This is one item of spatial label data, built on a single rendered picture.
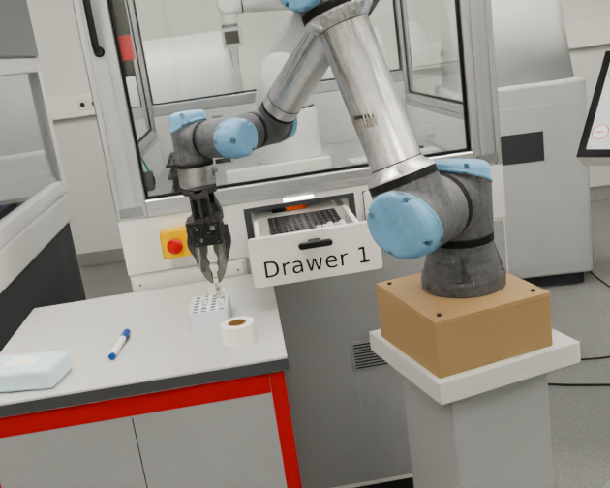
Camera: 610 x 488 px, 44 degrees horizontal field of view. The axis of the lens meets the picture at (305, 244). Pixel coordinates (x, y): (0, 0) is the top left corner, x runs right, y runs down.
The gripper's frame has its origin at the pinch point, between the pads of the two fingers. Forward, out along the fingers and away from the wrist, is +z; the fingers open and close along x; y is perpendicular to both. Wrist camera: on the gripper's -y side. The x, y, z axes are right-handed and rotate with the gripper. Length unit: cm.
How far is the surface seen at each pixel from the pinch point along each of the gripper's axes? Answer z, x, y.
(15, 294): 12, -62, -50
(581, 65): -6, 228, -347
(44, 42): -69, -123, -370
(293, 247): -2.9, 17.6, -2.9
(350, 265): 3.3, 29.4, -3.3
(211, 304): 7.6, -2.3, -3.6
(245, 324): 6.9, 5.7, 14.3
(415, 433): 31, 36, 24
